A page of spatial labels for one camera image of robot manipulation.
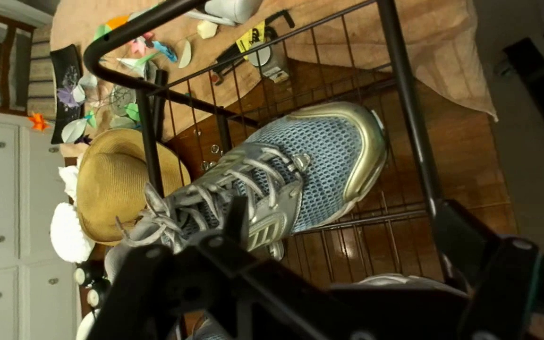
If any black metal shoe rack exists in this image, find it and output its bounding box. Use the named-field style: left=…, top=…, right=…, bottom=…
left=82, top=0, right=520, bottom=340

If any black flower print tablet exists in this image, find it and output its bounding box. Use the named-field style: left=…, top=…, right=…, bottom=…
left=49, top=42, right=87, bottom=146

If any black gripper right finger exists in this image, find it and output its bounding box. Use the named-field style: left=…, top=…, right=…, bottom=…
left=435, top=199, right=542, bottom=340

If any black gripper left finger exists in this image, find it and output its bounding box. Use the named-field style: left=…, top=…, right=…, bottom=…
left=119, top=195, right=255, bottom=275

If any white plate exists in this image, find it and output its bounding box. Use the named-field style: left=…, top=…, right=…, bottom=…
left=49, top=201, right=97, bottom=265

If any orange paper origami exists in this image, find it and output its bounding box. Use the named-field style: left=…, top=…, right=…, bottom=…
left=29, top=110, right=51, bottom=135

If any grey round device yellow label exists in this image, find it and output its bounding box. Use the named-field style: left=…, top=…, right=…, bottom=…
left=236, top=22, right=295, bottom=86

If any silver metal spoon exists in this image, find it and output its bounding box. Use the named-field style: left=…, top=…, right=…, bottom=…
left=267, top=239, right=287, bottom=265

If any white cabinet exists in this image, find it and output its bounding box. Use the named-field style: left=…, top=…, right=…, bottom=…
left=0, top=108, right=83, bottom=340

